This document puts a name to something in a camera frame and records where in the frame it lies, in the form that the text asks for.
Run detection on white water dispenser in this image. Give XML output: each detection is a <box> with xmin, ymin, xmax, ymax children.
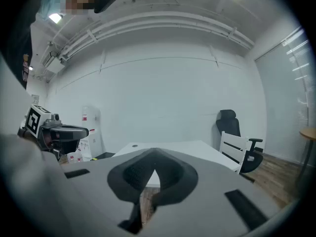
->
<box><xmin>81</xmin><ymin>105</ymin><xmax>102</xmax><ymax>161</ymax></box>

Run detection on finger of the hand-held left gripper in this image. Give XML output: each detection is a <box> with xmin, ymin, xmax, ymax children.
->
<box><xmin>50</xmin><ymin>124</ymin><xmax>89</xmax><ymax>141</ymax></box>

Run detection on rectangular ceiling light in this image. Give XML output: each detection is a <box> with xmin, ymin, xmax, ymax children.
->
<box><xmin>48</xmin><ymin>13</ymin><xmax>62</xmax><ymax>24</ymax></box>

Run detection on white cartons with red labels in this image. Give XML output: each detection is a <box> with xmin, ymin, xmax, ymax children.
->
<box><xmin>66</xmin><ymin>138</ymin><xmax>86</xmax><ymax>162</ymax></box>

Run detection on black printed t-shirt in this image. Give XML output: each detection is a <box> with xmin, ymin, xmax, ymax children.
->
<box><xmin>0</xmin><ymin>0</ymin><xmax>33</xmax><ymax>90</ymax></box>

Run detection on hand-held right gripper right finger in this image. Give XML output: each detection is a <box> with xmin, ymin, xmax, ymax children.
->
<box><xmin>145</xmin><ymin>148</ymin><xmax>281</xmax><ymax>237</ymax></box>

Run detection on round wooden table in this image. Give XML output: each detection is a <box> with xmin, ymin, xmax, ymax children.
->
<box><xmin>296</xmin><ymin>127</ymin><xmax>316</xmax><ymax>182</ymax></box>

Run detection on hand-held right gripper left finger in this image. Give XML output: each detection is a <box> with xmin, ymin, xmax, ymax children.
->
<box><xmin>44</xmin><ymin>148</ymin><xmax>156</xmax><ymax>237</ymax></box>

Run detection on white ceiling pipes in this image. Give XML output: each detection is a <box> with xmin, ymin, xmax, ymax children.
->
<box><xmin>59</xmin><ymin>11</ymin><xmax>255</xmax><ymax>61</ymax></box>

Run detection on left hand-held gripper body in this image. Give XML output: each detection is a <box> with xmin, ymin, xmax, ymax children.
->
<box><xmin>25</xmin><ymin>104</ymin><xmax>81</xmax><ymax>160</ymax></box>

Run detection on white air conditioner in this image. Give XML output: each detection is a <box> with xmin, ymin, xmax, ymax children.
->
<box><xmin>41</xmin><ymin>50</ymin><xmax>66</xmax><ymax>74</ymax></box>

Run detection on black office chair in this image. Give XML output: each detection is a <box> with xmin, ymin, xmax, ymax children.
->
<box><xmin>216</xmin><ymin>109</ymin><xmax>264</xmax><ymax>174</ymax></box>

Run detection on white slatted chair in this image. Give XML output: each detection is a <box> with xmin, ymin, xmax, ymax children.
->
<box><xmin>219</xmin><ymin>131</ymin><xmax>249</xmax><ymax>174</ymax></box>

